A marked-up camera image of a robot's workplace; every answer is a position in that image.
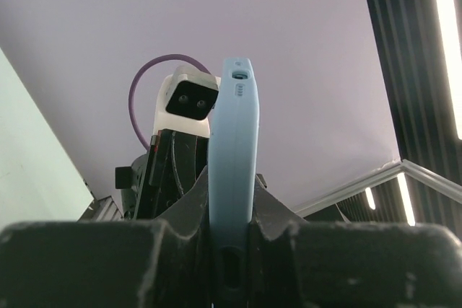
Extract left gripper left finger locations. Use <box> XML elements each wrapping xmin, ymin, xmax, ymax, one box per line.
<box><xmin>1</xmin><ymin>171</ymin><xmax>214</xmax><ymax>307</ymax></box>

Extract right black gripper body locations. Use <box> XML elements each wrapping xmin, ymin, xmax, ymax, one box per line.
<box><xmin>115</xmin><ymin>130</ymin><xmax>209</xmax><ymax>220</ymax></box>

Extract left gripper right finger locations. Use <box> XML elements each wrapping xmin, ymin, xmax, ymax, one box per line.
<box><xmin>248</xmin><ymin>180</ymin><xmax>461</xmax><ymax>307</ymax></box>

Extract light blue phone case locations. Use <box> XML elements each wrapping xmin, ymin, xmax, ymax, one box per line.
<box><xmin>208</xmin><ymin>58</ymin><xmax>260</xmax><ymax>302</ymax></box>

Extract aluminium cross rail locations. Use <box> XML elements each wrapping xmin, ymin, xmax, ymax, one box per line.
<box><xmin>78</xmin><ymin>196</ymin><xmax>123</xmax><ymax>221</ymax></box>

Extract right aluminium frame post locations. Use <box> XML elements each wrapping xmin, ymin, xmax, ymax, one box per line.
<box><xmin>290</xmin><ymin>159</ymin><xmax>461</xmax><ymax>217</ymax></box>

